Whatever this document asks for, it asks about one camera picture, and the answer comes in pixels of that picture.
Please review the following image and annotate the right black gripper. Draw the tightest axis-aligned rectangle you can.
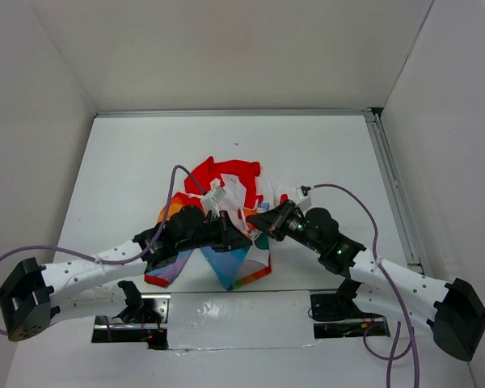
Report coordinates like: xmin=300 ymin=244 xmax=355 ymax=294
xmin=247 ymin=197 xmax=324 ymax=253

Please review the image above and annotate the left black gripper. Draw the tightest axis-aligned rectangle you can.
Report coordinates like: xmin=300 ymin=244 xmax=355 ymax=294
xmin=177 ymin=210 xmax=252 ymax=253

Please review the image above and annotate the colourful rainbow children's jacket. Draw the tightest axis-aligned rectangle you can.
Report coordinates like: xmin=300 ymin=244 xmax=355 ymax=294
xmin=144 ymin=157 xmax=310 ymax=291

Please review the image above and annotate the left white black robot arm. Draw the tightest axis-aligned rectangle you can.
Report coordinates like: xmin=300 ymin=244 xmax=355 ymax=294
xmin=0 ymin=205 xmax=251 ymax=342

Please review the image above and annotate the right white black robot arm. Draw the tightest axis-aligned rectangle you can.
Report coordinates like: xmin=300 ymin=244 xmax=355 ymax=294
xmin=247 ymin=200 xmax=485 ymax=361

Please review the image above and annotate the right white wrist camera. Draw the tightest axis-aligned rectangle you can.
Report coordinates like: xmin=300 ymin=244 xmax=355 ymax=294
xmin=293 ymin=185 xmax=312 ymax=212

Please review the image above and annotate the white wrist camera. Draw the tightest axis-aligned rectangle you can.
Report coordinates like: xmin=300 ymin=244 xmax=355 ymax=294
xmin=293 ymin=185 xmax=312 ymax=212
xmin=200 ymin=178 xmax=226 ymax=217

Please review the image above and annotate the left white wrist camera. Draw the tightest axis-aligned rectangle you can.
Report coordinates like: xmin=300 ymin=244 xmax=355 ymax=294
xmin=200 ymin=178 xmax=226 ymax=217

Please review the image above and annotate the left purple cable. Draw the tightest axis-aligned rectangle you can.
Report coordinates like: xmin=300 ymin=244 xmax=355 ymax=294
xmin=0 ymin=164 xmax=209 ymax=343

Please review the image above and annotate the purple cable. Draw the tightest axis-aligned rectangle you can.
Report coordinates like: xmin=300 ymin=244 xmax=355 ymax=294
xmin=0 ymin=164 xmax=209 ymax=343
xmin=310 ymin=183 xmax=420 ymax=388

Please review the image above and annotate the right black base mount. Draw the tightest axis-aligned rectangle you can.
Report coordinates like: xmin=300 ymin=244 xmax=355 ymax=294
xmin=307 ymin=280 xmax=389 ymax=340

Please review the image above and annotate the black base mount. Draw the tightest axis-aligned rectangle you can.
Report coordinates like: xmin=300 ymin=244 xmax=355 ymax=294
xmin=307 ymin=280 xmax=389 ymax=340
xmin=91 ymin=280 xmax=171 ymax=351

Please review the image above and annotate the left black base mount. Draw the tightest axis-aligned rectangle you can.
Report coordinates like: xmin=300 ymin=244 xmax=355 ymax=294
xmin=91 ymin=280 xmax=171 ymax=351

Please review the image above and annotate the aluminium frame rail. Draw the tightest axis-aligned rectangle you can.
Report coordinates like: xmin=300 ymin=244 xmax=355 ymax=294
xmin=81 ymin=109 xmax=425 ymax=273

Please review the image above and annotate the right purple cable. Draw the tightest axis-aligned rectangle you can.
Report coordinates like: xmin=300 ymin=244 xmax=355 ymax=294
xmin=310 ymin=183 xmax=420 ymax=388

